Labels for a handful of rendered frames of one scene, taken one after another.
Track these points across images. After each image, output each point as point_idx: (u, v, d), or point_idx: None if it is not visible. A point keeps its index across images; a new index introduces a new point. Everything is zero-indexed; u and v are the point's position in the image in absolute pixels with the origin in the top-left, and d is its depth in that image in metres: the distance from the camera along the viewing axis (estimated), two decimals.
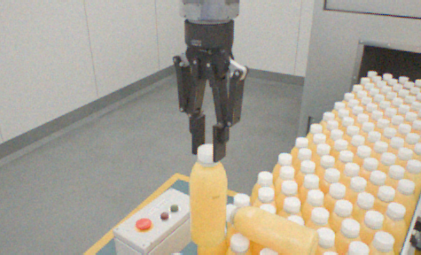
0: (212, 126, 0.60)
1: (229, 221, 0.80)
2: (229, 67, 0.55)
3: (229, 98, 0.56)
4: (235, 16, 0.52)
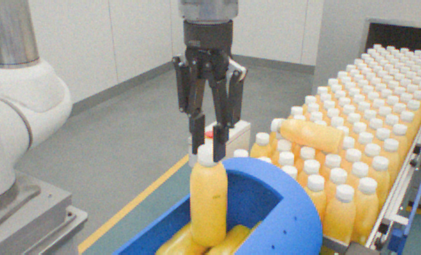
0: (212, 126, 0.60)
1: (276, 130, 1.07)
2: (229, 67, 0.55)
3: (229, 98, 0.56)
4: (234, 16, 0.52)
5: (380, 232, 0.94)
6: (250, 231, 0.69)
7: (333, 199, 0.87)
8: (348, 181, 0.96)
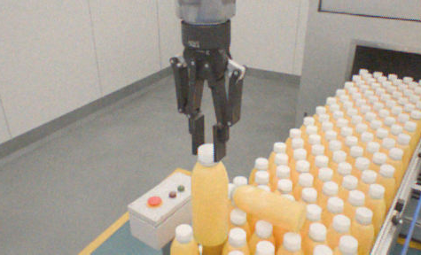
0: (212, 126, 0.60)
1: (229, 198, 0.92)
2: (228, 67, 0.55)
3: (229, 98, 0.56)
4: (231, 16, 0.52)
5: None
6: None
7: None
8: None
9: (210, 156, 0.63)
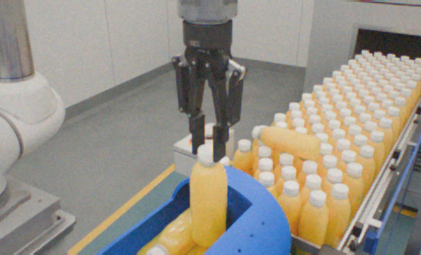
0: (212, 126, 0.60)
1: (257, 137, 1.13)
2: (229, 67, 0.55)
3: (229, 98, 0.56)
4: (233, 16, 0.52)
5: (354, 235, 0.99)
6: None
7: (307, 204, 0.92)
8: (323, 186, 1.01)
9: (209, 156, 0.63)
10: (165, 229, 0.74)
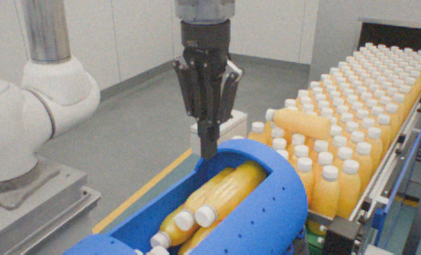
0: (202, 124, 0.61)
1: (270, 119, 1.18)
2: (226, 68, 0.55)
3: (222, 98, 0.57)
4: (230, 15, 0.52)
5: (363, 210, 1.05)
6: None
7: (320, 179, 0.98)
8: (334, 164, 1.07)
9: (208, 226, 0.71)
10: (191, 196, 0.80)
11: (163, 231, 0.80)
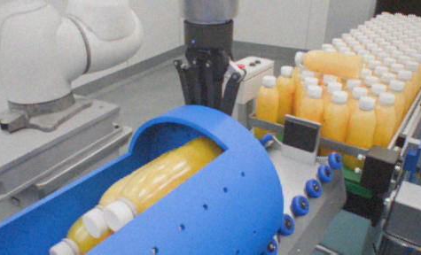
0: None
1: (300, 62, 1.17)
2: (190, 58, 0.60)
3: (194, 84, 0.62)
4: None
5: (397, 146, 1.04)
6: None
7: (356, 110, 0.97)
8: None
9: None
10: (111, 187, 0.54)
11: (69, 238, 0.54)
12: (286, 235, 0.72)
